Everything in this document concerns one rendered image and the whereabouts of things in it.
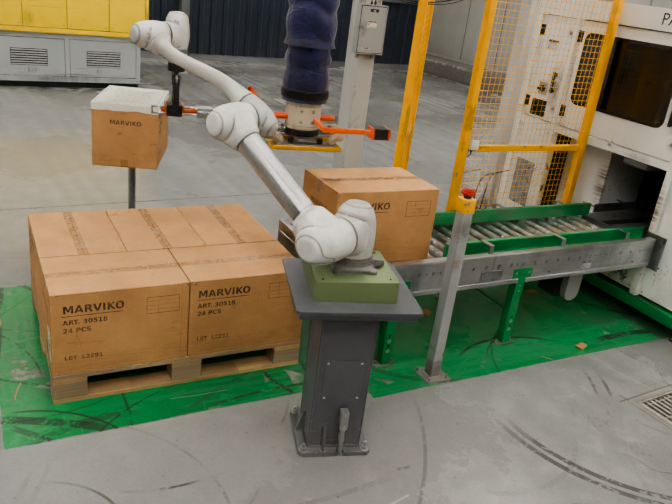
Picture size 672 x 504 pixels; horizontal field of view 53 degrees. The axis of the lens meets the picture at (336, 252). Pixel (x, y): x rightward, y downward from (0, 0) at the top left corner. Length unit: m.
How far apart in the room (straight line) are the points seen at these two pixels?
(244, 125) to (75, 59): 7.83
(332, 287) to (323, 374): 0.43
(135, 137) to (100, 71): 6.02
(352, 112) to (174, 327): 2.00
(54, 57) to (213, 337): 7.43
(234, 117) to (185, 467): 1.42
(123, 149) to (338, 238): 2.32
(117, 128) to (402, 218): 1.94
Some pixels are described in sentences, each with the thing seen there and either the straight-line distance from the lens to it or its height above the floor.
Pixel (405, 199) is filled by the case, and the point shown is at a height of 0.90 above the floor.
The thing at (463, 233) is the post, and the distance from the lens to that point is 3.35.
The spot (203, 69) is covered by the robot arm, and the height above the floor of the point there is 1.49.
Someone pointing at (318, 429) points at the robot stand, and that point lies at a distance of 3.00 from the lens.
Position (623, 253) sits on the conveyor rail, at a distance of 4.61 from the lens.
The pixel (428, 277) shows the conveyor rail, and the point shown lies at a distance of 3.59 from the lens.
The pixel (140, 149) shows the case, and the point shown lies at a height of 0.75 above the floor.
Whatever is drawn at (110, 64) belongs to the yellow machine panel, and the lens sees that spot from 10.47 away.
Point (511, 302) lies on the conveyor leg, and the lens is 4.08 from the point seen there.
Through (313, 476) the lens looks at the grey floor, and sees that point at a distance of 2.94.
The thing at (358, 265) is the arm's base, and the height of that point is 0.87.
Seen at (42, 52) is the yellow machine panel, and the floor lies 0.46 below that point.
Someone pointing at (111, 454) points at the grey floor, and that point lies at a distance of 3.03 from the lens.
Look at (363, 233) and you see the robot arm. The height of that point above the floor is 1.01.
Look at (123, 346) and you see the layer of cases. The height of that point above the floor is 0.25.
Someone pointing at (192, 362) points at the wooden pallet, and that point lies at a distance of 3.38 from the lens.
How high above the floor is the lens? 1.92
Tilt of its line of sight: 22 degrees down
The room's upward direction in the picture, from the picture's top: 7 degrees clockwise
